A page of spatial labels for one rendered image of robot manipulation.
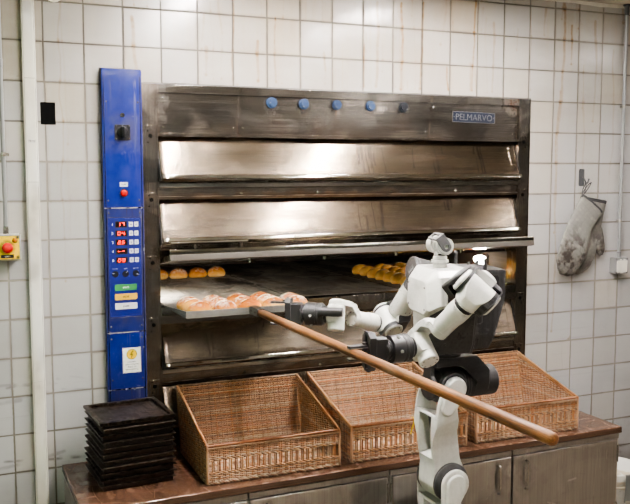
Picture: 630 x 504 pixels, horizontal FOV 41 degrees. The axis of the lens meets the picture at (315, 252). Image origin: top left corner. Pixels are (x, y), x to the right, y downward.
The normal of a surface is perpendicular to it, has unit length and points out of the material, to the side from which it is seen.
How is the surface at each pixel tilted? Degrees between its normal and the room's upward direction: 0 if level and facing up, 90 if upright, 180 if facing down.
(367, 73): 90
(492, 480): 90
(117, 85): 90
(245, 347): 70
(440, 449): 90
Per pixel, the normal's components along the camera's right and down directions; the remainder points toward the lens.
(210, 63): 0.40, 0.08
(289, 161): 0.38, -0.25
